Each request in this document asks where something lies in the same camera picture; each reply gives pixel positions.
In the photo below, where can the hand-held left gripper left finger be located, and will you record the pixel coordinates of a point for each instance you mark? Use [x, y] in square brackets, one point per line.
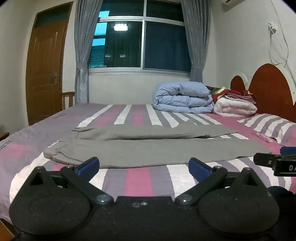
[89, 166]

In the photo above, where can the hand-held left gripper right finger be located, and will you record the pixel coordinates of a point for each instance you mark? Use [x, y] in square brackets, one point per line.
[198, 168]

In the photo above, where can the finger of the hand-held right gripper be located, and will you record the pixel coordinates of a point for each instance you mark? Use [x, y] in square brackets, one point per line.
[264, 159]
[288, 150]

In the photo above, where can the grey pants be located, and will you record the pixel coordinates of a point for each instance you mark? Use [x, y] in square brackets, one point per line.
[148, 148]

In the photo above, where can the striped pillow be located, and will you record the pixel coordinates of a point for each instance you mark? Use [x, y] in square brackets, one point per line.
[268, 126]

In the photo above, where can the bed with striped sheet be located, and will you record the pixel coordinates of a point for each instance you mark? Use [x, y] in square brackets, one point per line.
[138, 180]

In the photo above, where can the folded pink white blanket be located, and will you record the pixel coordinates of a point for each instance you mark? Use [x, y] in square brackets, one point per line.
[234, 106]

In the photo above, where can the red wooden headboard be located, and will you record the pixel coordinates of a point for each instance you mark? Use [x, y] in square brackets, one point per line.
[270, 90]

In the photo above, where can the wooden chair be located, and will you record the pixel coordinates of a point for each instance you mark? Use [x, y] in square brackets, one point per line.
[68, 99]

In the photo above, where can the folded light blue duvet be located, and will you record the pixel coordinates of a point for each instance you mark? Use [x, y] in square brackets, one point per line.
[182, 97]

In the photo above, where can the stack of red clothes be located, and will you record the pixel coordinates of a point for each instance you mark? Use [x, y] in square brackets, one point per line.
[233, 93]

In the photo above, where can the dark wooden nightstand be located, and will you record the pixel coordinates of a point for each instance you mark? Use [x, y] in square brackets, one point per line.
[3, 135]

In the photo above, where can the brown wooden door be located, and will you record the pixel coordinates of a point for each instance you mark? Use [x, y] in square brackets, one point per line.
[45, 69]

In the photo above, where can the grey curtain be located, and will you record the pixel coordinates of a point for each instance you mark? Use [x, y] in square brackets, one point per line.
[86, 46]
[196, 39]

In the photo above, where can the sliding glass window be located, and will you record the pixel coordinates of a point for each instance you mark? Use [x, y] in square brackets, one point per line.
[141, 37]

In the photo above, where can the white air conditioner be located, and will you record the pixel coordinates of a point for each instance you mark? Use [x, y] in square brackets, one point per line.
[227, 1]

